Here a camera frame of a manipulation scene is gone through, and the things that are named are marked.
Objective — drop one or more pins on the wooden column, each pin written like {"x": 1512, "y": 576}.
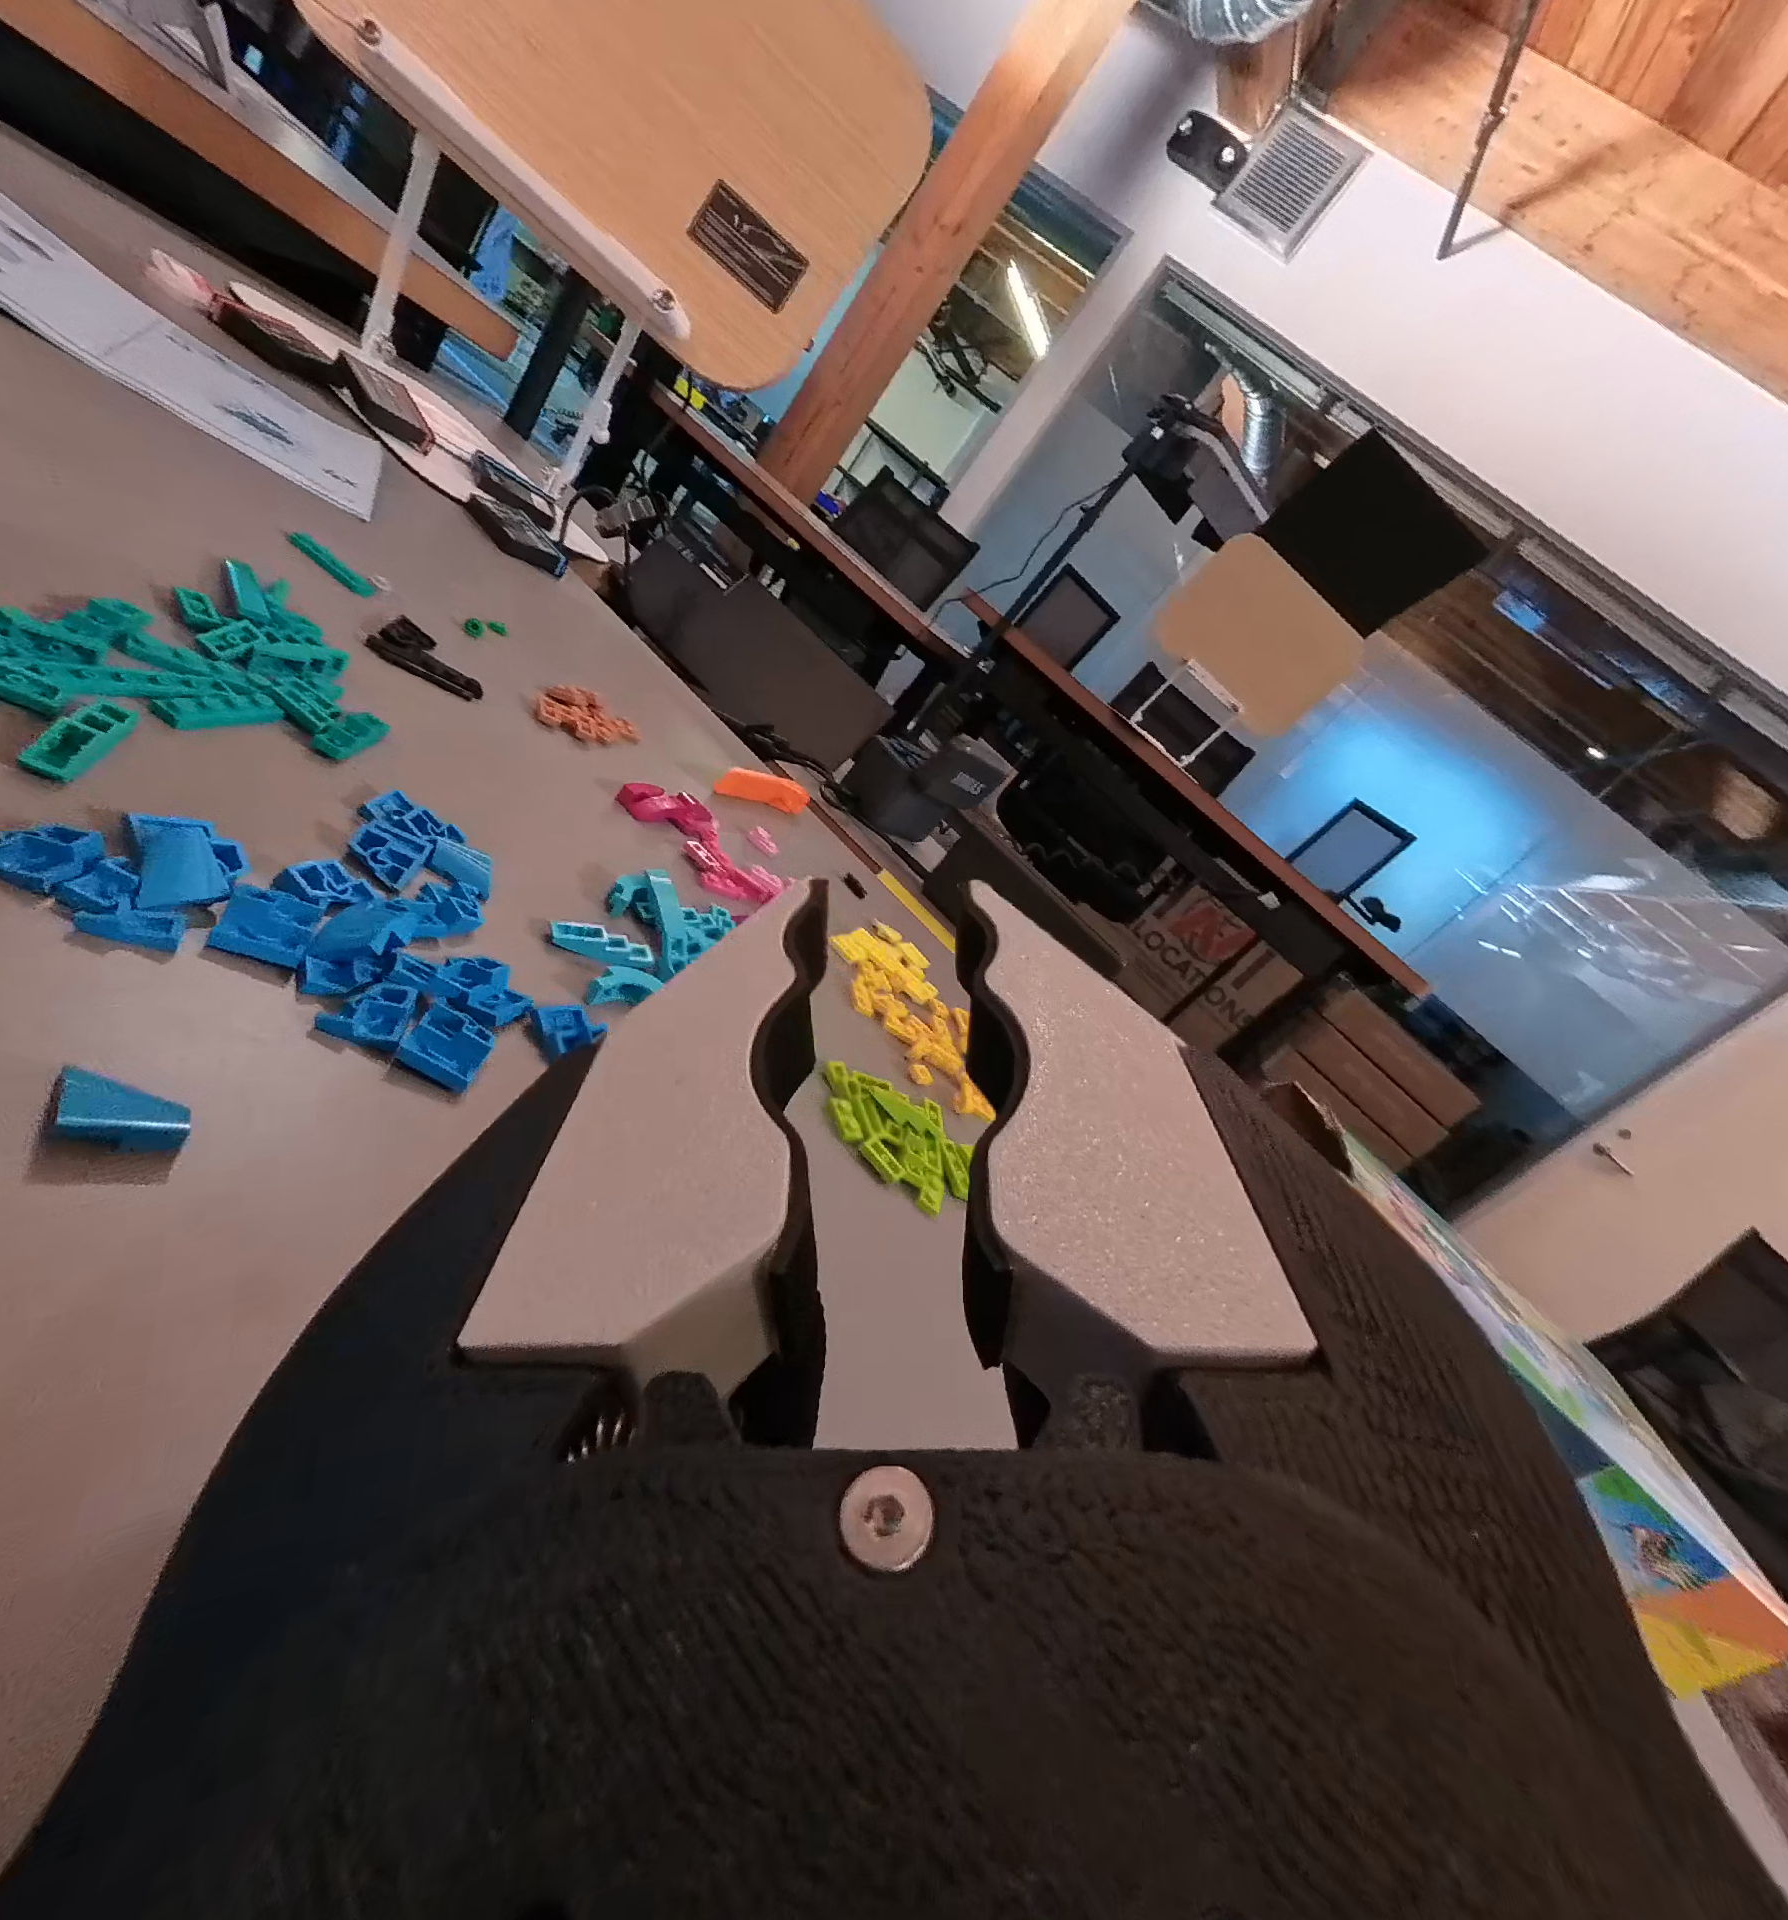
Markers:
{"x": 954, "y": 195}

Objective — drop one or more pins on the pile of teal lego pieces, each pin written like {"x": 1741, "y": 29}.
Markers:
{"x": 205, "y": 674}

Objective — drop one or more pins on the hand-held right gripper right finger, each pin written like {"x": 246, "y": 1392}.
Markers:
{"x": 1134, "y": 1200}

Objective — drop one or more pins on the black camera tripod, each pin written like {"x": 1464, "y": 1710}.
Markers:
{"x": 1164, "y": 449}

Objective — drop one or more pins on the pile of cyan lego pieces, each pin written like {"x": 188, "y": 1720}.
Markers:
{"x": 654, "y": 915}

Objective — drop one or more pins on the pile of blue lego pieces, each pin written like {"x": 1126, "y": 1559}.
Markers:
{"x": 264, "y": 915}

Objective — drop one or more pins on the small beige panel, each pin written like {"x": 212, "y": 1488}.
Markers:
{"x": 1254, "y": 630}

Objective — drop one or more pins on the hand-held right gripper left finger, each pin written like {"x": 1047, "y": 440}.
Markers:
{"x": 639, "y": 1185}

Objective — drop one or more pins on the wooden panel on white stand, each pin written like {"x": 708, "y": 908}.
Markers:
{"x": 609, "y": 150}

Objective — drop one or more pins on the long wooden desk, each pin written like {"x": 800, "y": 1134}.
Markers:
{"x": 1283, "y": 869}

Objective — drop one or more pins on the black lego pieces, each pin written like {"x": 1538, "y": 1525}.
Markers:
{"x": 423, "y": 659}

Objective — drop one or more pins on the silver air duct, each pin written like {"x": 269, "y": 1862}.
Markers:
{"x": 1239, "y": 24}

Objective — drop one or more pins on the black small device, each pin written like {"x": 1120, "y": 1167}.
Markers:
{"x": 520, "y": 526}

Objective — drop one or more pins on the pile of small orange pieces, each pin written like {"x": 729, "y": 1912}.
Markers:
{"x": 582, "y": 714}

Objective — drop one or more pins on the pile of lime lego pieces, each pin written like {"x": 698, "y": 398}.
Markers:
{"x": 880, "y": 1125}

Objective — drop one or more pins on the black wall camera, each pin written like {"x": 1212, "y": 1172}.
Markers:
{"x": 1205, "y": 146}

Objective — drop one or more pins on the teal long lego plate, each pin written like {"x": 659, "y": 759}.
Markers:
{"x": 332, "y": 565}

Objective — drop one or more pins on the white air vent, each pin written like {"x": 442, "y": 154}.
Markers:
{"x": 1292, "y": 179}

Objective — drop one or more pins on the pile of pink lego pieces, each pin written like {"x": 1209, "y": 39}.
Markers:
{"x": 669, "y": 810}

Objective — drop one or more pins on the orange curved lego brick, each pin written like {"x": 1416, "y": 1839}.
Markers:
{"x": 758, "y": 788}

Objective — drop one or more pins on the dark flat device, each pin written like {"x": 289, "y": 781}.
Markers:
{"x": 383, "y": 402}

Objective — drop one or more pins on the blue wedge lego brick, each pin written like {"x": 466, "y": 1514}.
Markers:
{"x": 113, "y": 1112}

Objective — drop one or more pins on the yellow tape strip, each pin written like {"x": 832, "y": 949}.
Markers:
{"x": 914, "y": 907}

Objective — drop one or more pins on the pile of yellow lego pieces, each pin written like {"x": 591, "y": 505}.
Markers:
{"x": 895, "y": 990}

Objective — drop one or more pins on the printed instruction sheet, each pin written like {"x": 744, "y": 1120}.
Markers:
{"x": 160, "y": 361}

